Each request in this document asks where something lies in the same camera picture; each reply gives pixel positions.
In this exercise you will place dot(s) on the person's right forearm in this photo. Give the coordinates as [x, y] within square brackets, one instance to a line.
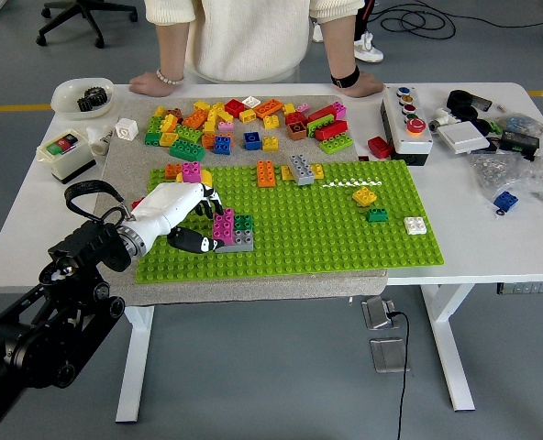
[173, 46]

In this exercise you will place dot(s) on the lime two-by-four brick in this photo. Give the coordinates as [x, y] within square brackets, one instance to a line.
[336, 145]
[188, 133]

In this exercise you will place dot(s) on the small light pink brick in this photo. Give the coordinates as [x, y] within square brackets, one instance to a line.
[303, 108]

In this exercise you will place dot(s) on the clear bags of screws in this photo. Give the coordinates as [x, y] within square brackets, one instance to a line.
[514, 174]

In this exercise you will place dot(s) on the metal floor socket box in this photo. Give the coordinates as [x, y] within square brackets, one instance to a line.
[379, 313]

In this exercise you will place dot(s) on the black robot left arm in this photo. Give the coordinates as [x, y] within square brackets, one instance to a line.
[88, 247]

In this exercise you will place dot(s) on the white plug fitting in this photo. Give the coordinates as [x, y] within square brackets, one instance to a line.
[442, 119]

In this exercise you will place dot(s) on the white bowl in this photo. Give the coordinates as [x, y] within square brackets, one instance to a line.
[67, 107]

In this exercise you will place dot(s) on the black round part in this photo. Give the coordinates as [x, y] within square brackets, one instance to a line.
[482, 126]

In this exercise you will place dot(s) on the yellow arch brick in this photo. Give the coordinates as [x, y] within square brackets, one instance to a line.
[207, 176]

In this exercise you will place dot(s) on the brown hollow brick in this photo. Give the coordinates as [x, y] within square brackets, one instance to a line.
[296, 131]

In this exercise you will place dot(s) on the long red brick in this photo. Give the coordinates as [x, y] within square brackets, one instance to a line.
[322, 113]

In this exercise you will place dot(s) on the white tube fitting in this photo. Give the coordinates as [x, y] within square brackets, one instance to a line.
[98, 141]

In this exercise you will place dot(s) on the dark green two-by-two brick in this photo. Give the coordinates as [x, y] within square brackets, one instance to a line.
[377, 215]
[152, 137]

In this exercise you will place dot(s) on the white two-by-two brick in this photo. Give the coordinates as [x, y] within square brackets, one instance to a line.
[415, 225]

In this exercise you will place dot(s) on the metal floor plate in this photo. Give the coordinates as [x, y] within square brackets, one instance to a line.
[388, 355]

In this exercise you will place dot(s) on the push-button control box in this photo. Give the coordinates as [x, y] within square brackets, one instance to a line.
[406, 137]

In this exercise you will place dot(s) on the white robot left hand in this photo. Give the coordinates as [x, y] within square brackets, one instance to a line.
[166, 206]

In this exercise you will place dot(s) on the grey-brown mat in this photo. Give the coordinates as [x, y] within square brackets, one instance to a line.
[253, 291]

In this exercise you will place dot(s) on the white cube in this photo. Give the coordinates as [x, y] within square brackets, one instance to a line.
[126, 129]

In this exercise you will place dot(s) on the table height control panel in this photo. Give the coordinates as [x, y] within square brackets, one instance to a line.
[530, 289]

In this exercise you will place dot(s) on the person's right hand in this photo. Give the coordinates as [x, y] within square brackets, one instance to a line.
[150, 85]

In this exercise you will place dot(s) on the white flat switch plate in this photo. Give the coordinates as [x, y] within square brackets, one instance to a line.
[463, 137]

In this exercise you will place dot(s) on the blue hollow brick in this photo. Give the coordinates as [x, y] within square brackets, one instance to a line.
[252, 141]

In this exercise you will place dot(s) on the yellow two-by-two brick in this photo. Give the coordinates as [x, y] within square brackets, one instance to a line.
[364, 196]
[270, 144]
[318, 172]
[271, 121]

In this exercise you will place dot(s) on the white table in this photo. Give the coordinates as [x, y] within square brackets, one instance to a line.
[482, 247]

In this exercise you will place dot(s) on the green studded baseplate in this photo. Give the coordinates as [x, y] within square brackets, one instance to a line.
[322, 247]

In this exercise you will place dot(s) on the yellow-orange brick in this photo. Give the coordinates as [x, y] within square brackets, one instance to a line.
[168, 123]

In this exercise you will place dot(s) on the black adapter box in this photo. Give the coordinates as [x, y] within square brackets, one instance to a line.
[520, 143]

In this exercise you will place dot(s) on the orange two-by-four brick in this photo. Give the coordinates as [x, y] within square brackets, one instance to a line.
[265, 174]
[268, 108]
[172, 171]
[194, 118]

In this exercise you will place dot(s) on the black gear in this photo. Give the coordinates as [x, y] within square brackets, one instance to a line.
[85, 105]
[96, 95]

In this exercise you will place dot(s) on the person's left hand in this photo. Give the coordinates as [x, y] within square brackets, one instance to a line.
[365, 86]

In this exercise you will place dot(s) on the person's left forearm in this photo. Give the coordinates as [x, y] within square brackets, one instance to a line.
[338, 46]

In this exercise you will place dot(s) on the red two-by-four brick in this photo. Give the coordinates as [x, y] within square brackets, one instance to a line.
[332, 130]

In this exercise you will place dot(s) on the black office chair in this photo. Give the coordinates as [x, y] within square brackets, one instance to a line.
[89, 8]

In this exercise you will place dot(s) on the small yellow brick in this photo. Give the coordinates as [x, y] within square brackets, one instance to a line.
[286, 173]
[289, 109]
[160, 111]

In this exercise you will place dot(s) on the long yellow brick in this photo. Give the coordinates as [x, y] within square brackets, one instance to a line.
[211, 121]

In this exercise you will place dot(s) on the long lime brick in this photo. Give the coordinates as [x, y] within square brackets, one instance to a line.
[319, 124]

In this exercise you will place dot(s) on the white red-green switch box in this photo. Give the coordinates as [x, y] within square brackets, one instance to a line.
[66, 153]

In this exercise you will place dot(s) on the grey two-by-four brick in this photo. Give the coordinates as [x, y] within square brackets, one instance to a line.
[244, 240]
[302, 170]

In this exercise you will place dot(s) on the black wristwatch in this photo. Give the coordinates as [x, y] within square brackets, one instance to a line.
[345, 79]

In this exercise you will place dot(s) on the dark green two-by-four brick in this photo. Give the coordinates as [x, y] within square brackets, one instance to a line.
[186, 150]

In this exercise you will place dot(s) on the red two-by-two brick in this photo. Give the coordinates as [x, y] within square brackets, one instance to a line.
[234, 107]
[137, 202]

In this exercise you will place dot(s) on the person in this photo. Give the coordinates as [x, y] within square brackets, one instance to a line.
[368, 50]
[248, 36]

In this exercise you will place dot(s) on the blue two-by-two brick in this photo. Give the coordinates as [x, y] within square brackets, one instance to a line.
[222, 146]
[505, 200]

